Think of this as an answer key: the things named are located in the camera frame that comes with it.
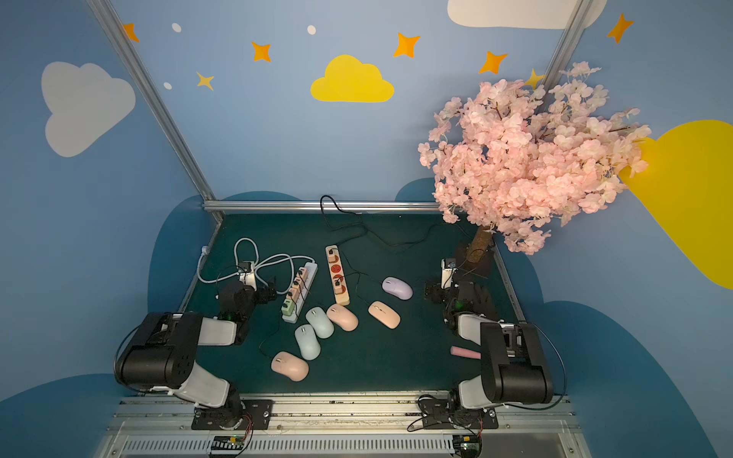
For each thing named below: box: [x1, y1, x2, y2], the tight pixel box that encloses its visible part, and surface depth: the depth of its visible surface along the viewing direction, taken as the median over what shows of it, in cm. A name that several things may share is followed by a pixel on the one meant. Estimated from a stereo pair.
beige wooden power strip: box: [324, 244, 350, 307], surface depth 100 cm
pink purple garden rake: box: [449, 345, 482, 360], surface depth 86 cm
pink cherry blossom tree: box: [418, 61, 652, 266], surface depth 66 cm
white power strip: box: [281, 262, 318, 324], surface depth 95 cm
